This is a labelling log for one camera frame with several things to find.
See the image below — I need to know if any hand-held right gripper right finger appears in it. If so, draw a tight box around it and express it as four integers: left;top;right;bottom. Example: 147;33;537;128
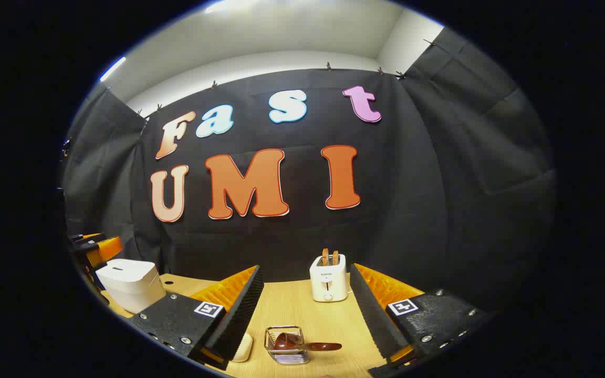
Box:
350;264;495;376

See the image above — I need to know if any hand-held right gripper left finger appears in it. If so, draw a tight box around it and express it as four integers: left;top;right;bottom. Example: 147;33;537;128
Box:
128;265;265;371

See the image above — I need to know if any white rice cooker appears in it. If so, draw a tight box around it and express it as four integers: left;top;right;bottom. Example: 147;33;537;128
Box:
95;258;166;314

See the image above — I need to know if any metal wire chopstick holder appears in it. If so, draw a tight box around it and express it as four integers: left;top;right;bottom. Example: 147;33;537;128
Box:
264;325;311;365

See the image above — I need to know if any brown wooden spoon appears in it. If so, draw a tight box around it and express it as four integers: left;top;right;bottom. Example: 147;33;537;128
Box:
273;332;343;352

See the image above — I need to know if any white toaster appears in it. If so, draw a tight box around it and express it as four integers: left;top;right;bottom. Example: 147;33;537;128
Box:
309;254;348;303

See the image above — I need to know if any black backdrop cloth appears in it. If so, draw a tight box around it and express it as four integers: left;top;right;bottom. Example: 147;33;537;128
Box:
61;26;558;316

